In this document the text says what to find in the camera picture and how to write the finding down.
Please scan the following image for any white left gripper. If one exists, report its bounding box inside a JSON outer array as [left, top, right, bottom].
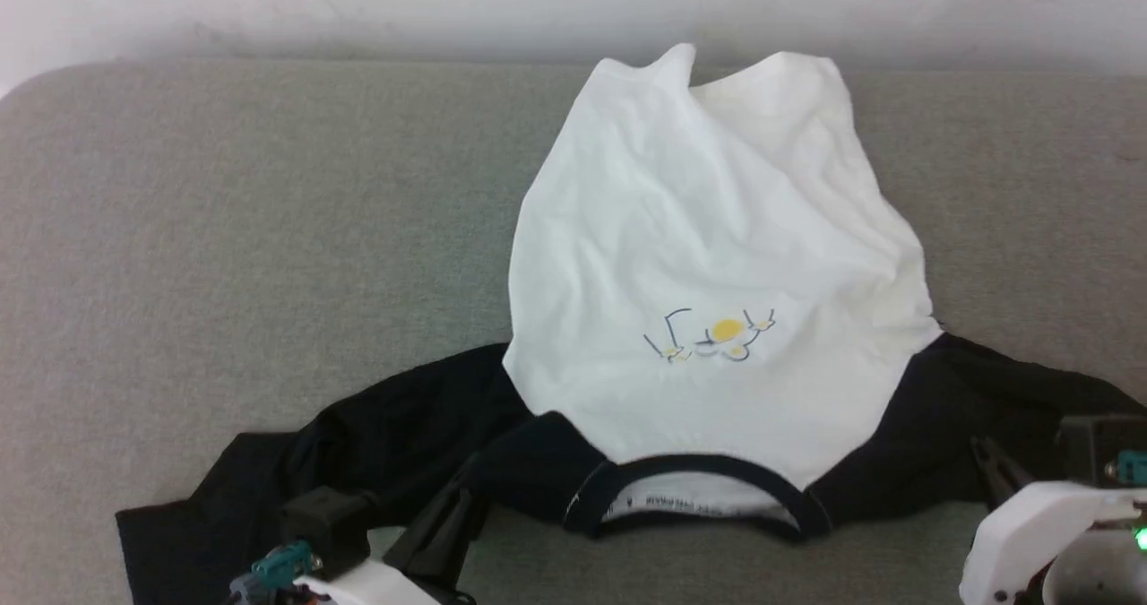
[[294, 482, 491, 605]]

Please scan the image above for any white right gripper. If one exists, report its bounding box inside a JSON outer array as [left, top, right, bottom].
[[958, 435, 1147, 605]]

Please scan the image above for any white and black t-shirt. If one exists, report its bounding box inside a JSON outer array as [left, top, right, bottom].
[[115, 43, 1147, 605]]

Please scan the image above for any grey fabric sofa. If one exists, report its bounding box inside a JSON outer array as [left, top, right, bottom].
[[0, 56, 1147, 605]]

